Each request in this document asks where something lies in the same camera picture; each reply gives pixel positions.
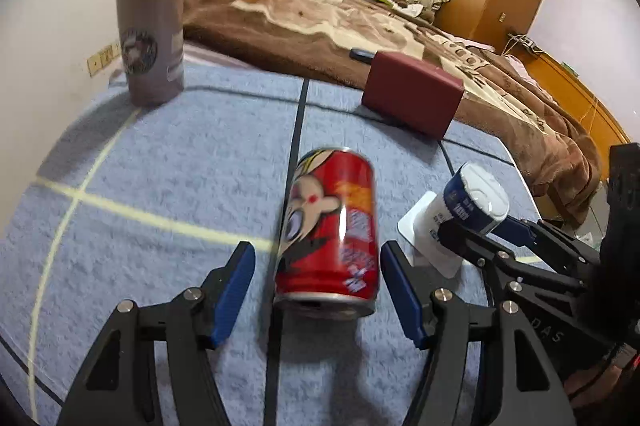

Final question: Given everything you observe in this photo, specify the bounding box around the white yogurt cup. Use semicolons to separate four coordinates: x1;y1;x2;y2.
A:
398;162;510;279

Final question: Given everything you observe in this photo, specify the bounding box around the red cartoon can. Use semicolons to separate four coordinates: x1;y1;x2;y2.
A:
273;148;380;320

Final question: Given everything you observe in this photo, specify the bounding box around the right hand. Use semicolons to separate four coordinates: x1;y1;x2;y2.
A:
564;354;639;409

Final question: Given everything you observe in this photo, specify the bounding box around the wooden headboard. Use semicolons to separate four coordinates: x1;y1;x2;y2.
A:
513;46;630;180

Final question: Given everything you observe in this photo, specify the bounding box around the blue patterned tablecloth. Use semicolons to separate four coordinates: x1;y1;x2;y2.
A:
1;64;539;425

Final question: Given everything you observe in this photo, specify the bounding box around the dark red box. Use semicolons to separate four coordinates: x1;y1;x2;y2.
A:
361;52;464;140

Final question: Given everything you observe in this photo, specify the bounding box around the black remote control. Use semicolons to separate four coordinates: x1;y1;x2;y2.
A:
349;48;375;66

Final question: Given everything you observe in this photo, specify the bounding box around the brown bed blanket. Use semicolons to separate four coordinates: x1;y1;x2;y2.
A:
183;0;602;226

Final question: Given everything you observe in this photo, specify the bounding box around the wall socket plate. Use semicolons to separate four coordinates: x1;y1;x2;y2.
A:
86;41;120;78

